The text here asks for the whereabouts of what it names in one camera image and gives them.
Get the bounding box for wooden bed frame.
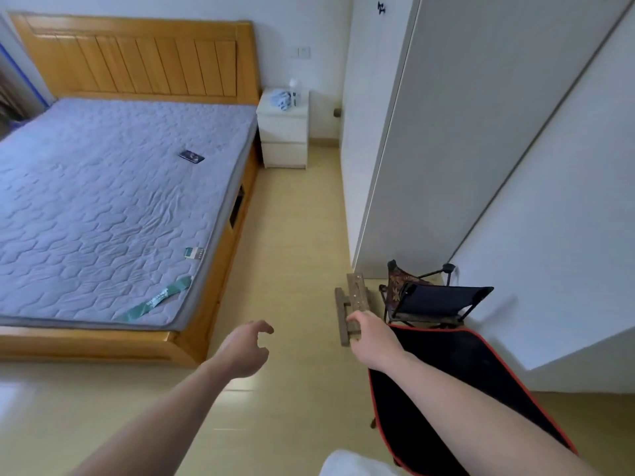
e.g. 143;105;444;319
0;12;263;368

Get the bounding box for blue mop pole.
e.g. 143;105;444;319
0;42;53;107

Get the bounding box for person's left hand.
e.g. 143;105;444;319
210;319;275;381

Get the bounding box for white nightstand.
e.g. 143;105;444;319
255;87;310;169

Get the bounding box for green mattress strap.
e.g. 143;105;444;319
114;276;193;323

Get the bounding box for floral folding chair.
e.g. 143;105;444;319
378;260;495;331

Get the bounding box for person's left forearm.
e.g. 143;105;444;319
71;359;234;476

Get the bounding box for beige patterned curtain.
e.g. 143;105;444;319
0;63;38;139

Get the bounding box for black red-trimmed camp chair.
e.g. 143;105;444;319
368;324;579;476

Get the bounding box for small wooden stool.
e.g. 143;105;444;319
335;272;373;348

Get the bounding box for white wardrobe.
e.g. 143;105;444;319
339;0;635;281

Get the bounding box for person's white trousers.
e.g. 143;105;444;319
319;450;403;476

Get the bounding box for person's right hand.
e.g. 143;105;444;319
346;310;407;374

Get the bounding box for person's right forearm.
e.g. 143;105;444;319
384;351;604;476

